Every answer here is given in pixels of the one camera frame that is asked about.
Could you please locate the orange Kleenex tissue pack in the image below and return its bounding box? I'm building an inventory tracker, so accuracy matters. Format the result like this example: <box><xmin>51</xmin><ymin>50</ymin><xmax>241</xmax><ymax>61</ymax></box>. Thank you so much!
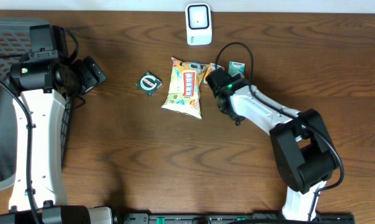
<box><xmin>203</xmin><ymin>63</ymin><xmax>225</xmax><ymax>84</ymax></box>

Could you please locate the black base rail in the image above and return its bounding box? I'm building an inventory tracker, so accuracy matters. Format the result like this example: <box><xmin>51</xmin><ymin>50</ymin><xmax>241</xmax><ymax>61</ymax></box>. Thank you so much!
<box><xmin>123</xmin><ymin>212</ymin><xmax>356</xmax><ymax>224</ymax></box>

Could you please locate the yellow wet wipes pack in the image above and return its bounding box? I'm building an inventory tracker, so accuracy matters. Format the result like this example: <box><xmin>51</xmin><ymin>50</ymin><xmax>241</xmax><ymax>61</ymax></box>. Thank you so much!
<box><xmin>161</xmin><ymin>57</ymin><xmax>208</xmax><ymax>119</ymax></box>

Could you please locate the dark grey plastic basket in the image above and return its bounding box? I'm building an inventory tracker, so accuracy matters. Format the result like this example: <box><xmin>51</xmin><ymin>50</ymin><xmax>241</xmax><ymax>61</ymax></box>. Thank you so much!
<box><xmin>0</xmin><ymin>17</ymin><xmax>75</xmax><ymax>192</ymax></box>

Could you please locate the green white small pack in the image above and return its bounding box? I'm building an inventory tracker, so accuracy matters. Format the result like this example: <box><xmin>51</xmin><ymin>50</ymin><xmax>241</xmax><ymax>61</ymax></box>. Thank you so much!
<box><xmin>136</xmin><ymin>71</ymin><xmax>162</xmax><ymax>96</ymax></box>

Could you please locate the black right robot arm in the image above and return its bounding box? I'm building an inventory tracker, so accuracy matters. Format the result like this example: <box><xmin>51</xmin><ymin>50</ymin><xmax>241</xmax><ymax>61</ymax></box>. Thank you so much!
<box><xmin>205</xmin><ymin>68</ymin><xmax>343</xmax><ymax>222</ymax></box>

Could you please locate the green Kleenex tissue pack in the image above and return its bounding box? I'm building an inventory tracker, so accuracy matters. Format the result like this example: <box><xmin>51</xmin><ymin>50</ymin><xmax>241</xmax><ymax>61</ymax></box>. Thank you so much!
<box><xmin>228</xmin><ymin>61</ymin><xmax>245</xmax><ymax>78</ymax></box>

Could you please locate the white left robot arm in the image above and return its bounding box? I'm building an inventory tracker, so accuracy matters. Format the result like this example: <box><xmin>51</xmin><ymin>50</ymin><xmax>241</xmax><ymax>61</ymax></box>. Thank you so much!
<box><xmin>0</xmin><ymin>24</ymin><xmax>119</xmax><ymax>224</ymax></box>

